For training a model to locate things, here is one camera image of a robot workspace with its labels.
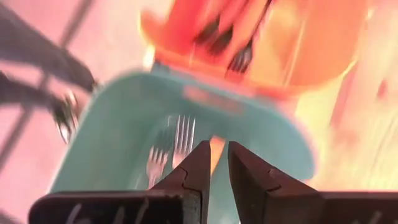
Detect orange plastic bin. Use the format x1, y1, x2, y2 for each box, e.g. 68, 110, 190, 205
139, 0, 371, 114

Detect person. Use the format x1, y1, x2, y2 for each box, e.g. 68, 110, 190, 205
0, 2, 99, 144

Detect black fork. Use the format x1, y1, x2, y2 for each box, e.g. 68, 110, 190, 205
192, 14, 234, 56

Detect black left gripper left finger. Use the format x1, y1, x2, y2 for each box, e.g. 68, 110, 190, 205
151, 139, 212, 192

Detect green plastic bin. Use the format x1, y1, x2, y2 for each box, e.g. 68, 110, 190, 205
49, 67, 315, 224

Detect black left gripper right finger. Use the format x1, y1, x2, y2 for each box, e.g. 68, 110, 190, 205
228, 141, 318, 194

